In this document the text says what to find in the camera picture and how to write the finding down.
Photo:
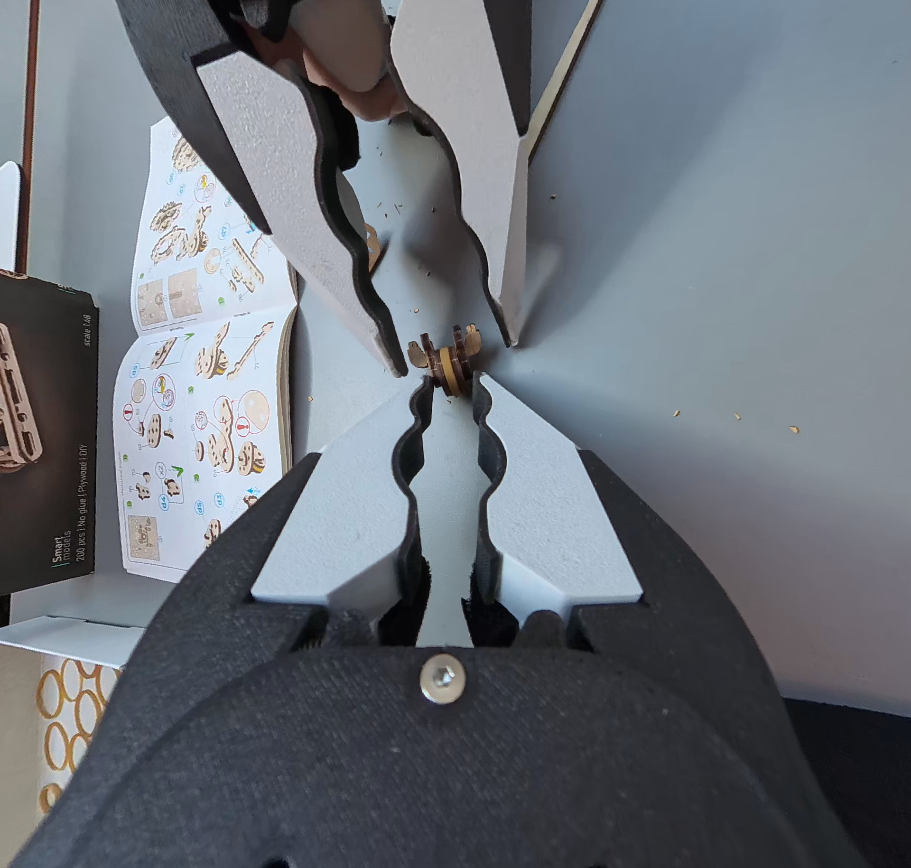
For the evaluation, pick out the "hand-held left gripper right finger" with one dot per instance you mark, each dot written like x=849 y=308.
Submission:
x=562 y=526

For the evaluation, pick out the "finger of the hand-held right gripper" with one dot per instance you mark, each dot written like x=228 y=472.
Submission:
x=470 y=99
x=270 y=149

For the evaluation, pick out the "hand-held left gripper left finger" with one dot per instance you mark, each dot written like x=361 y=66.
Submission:
x=334 y=526

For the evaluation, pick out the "small wooden gear assembly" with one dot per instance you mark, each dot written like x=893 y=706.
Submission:
x=450 y=370

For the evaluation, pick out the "person's right hand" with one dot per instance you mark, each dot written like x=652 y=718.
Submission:
x=370 y=106

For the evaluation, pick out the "thin plywood strip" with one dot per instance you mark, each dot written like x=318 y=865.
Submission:
x=575 y=53

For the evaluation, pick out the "oval slotted wooden disc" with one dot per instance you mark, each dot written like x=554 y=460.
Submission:
x=372 y=241

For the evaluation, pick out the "open instruction booklet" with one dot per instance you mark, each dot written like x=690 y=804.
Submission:
x=178 y=327

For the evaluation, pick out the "white metal stand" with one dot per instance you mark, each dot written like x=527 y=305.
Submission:
x=11 y=220

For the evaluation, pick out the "black model kit box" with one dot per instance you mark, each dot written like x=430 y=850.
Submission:
x=71 y=455

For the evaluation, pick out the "white cardboard box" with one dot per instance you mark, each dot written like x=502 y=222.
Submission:
x=71 y=640

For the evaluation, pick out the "black mesh pad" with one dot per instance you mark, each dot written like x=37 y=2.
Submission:
x=854 y=775

